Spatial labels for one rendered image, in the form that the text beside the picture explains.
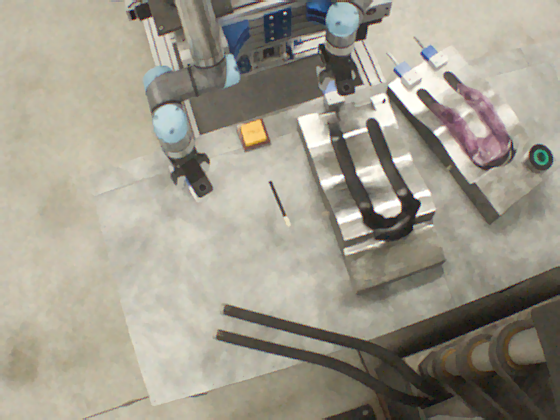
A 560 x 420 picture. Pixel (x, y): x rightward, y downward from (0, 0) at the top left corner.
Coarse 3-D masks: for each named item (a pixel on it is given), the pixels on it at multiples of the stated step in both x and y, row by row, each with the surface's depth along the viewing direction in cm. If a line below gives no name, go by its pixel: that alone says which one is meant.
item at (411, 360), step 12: (552, 300) 185; (528, 312) 184; (492, 324) 184; (504, 324) 184; (468, 336) 183; (432, 348) 182; (408, 360) 182; (420, 396) 179; (420, 408) 180; (432, 408) 178; (444, 408) 178; (456, 408) 178; (468, 408) 178
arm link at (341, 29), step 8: (336, 8) 154; (344, 8) 154; (352, 8) 154; (328, 16) 154; (336, 16) 153; (344, 16) 153; (352, 16) 153; (360, 16) 158; (328, 24) 156; (336, 24) 153; (344, 24) 153; (352, 24) 153; (328, 32) 159; (336, 32) 156; (344, 32) 156; (352, 32) 156; (328, 40) 162; (336, 40) 160; (344, 40) 159; (352, 40) 161
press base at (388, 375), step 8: (544, 296) 215; (416, 352) 203; (376, 368) 245; (384, 368) 225; (392, 368) 208; (384, 376) 230; (392, 376) 213; (400, 376) 197; (392, 384) 217; (400, 384) 202; (408, 384) 188; (408, 392) 191; (392, 408) 233; (400, 408) 215; (408, 408) 199; (416, 408) 186; (392, 416) 239; (400, 416) 220; (408, 416) 204; (416, 416) 189
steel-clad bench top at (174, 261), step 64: (512, 64) 203; (128, 192) 193; (256, 192) 193; (448, 192) 192; (128, 256) 189; (192, 256) 188; (256, 256) 188; (320, 256) 188; (448, 256) 187; (512, 256) 187; (128, 320) 184; (192, 320) 184; (320, 320) 184; (384, 320) 183; (192, 384) 179
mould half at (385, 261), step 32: (384, 96) 190; (320, 128) 188; (352, 128) 188; (384, 128) 188; (320, 160) 186; (352, 160) 186; (320, 192) 191; (384, 192) 180; (416, 192) 179; (352, 224) 176; (416, 224) 183; (352, 256) 182; (384, 256) 182; (416, 256) 182
